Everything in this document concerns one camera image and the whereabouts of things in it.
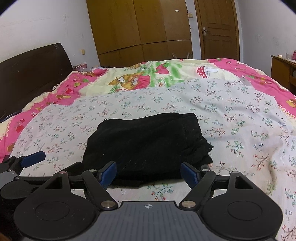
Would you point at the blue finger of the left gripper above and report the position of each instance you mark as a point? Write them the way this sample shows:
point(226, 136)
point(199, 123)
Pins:
point(33, 159)

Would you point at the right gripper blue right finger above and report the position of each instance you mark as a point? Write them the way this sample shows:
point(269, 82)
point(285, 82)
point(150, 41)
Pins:
point(200, 182)

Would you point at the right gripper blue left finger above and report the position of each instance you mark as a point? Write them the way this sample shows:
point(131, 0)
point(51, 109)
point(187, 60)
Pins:
point(96, 184)

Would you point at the black pants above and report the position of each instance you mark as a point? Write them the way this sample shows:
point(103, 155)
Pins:
point(147, 150)

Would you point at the white floral bed sheet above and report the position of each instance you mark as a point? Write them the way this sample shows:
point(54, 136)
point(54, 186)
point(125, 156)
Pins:
point(247, 129)

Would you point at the dark wooden headboard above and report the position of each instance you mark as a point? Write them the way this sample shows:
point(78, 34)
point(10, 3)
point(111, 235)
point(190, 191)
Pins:
point(29, 75)

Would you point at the pink cartoon strawberry quilt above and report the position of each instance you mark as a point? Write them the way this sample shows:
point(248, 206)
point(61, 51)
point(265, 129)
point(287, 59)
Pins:
point(142, 75)

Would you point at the wooden side desk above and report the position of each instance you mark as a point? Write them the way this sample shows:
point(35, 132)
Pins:
point(283, 72)

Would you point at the brown wooden wardrobe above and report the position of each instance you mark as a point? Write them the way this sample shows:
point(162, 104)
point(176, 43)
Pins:
point(130, 32)

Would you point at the pink clothes pile on desk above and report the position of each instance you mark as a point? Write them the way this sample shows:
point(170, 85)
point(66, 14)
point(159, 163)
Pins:
point(294, 55)

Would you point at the brown wooden door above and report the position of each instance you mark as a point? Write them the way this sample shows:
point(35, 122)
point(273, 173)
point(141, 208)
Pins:
point(220, 18)

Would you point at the silver door handle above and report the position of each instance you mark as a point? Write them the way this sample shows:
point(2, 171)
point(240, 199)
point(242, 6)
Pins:
point(205, 31)

